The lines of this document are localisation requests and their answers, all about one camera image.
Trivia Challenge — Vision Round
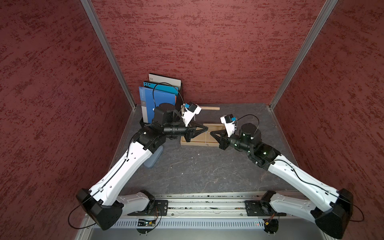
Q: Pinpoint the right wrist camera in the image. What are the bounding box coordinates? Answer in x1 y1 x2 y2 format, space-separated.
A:
220 114 237 137

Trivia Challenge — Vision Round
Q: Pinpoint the blue-grey glasses case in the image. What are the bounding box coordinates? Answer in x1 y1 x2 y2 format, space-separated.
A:
144 146 164 169

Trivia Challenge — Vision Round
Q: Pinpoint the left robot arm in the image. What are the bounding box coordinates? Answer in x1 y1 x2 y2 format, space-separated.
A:
76 103 208 230

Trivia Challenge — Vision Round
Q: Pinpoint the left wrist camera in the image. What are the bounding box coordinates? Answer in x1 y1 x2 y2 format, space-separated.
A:
182 103 202 127

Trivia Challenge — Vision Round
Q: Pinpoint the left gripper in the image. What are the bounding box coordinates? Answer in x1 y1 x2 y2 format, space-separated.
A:
163 119 208 142

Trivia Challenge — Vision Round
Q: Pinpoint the left aluminium corner post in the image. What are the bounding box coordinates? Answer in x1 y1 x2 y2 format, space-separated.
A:
81 0 137 110

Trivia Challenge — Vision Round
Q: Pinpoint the right aluminium corner post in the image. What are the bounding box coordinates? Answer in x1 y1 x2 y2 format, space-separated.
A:
269 0 338 112

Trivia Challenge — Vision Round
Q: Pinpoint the aluminium rail frame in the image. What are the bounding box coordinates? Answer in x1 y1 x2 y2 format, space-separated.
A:
73 191 341 240

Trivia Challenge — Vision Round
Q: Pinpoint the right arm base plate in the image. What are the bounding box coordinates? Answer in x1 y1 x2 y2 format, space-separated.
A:
245 201 287 217

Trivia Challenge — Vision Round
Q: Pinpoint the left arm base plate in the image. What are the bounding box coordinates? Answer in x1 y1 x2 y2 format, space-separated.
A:
128 200 169 217

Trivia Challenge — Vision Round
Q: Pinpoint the aluminium corner post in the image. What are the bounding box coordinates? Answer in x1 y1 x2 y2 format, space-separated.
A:
81 0 137 110
269 0 338 112

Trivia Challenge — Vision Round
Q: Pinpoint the wooden jewelry display stand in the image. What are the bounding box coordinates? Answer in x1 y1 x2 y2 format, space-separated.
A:
180 105 225 147

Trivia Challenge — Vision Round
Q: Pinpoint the black mesh file organizer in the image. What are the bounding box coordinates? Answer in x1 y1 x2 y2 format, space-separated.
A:
139 82 183 124

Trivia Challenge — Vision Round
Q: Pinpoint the white folder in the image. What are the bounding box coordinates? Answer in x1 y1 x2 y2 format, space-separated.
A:
149 74 182 89

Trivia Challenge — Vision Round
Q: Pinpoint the teal folder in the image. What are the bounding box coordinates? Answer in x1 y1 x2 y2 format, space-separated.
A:
143 82 179 96

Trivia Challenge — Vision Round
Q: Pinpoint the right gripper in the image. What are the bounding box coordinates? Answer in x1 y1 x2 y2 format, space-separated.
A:
210 128 253 153

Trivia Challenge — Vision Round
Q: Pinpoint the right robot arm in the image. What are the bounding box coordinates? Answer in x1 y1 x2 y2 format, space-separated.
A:
210 124 354 240

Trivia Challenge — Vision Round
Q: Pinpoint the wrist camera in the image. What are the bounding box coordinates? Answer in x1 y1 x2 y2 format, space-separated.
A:
182 103 202 127
220 114 237 137

